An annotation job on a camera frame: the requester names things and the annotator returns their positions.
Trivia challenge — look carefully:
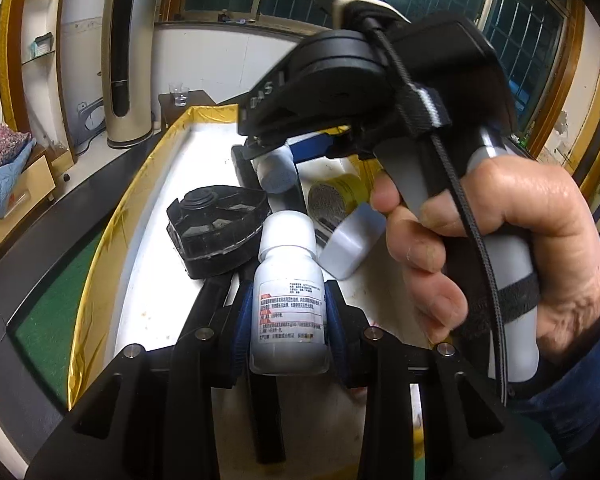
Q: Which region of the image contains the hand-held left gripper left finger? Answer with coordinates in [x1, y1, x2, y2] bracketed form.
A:
[25, 280, 255, 480]

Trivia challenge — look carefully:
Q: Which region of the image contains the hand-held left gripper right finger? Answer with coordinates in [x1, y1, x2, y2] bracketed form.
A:
[322, 280, 551, 480]

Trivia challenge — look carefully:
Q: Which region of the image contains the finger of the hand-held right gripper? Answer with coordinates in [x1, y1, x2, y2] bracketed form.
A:
[241, 134, 289, 161]
[287, 129, 377, 164]

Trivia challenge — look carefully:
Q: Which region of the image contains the black cylinder with grey caps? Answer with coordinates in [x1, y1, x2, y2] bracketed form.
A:
[256, 142, 308, 213]

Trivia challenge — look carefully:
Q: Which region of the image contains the white plastic bottle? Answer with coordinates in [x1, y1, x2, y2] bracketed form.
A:
[250, 210, 331, 376]

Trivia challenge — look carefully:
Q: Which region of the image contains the white tray with yellow rim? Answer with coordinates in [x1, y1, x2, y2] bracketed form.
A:
[67, 105, 427, 480]

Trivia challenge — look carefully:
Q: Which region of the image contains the person's right forearm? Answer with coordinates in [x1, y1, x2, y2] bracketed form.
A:
[500, 245, 600, 461]

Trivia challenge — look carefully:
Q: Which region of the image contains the person's right hand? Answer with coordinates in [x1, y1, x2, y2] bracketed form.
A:
[371, 157, 600, 367]

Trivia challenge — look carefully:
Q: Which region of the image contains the round yellow tin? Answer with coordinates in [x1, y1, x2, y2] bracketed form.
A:
[307, 174, 371, 233]

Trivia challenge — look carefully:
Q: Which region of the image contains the dark wooden stool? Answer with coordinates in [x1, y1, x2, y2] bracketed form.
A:
[158, 89, 216, 134]

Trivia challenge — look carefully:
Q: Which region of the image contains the pale grey rectangular block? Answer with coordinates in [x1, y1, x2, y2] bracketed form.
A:
[319, 203, 387, 281]

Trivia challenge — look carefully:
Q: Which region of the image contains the beige tower air conditioner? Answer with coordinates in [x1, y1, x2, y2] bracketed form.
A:
[101, 0, 157, 149]

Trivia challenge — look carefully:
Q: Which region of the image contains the yellow wooden cabinet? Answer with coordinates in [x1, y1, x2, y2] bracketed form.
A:
[0, 145, 76, 261]

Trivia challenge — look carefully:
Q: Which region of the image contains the small green box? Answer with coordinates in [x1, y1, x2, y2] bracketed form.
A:
[30, 32, 56, 59]

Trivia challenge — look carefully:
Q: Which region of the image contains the pink floral quilt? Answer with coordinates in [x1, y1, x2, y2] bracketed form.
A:
[0, 122, 32, 191]

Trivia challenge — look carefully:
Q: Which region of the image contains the light blue quilt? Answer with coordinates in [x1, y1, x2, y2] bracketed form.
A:
[0, 140, 37, 220]

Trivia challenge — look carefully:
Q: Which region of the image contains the yellow framed shelf unit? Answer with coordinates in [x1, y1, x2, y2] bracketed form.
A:
[0, 0, 76, 161]

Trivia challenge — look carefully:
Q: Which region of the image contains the black braided cable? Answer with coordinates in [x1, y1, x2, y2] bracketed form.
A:
[365, 15, 512, 403]

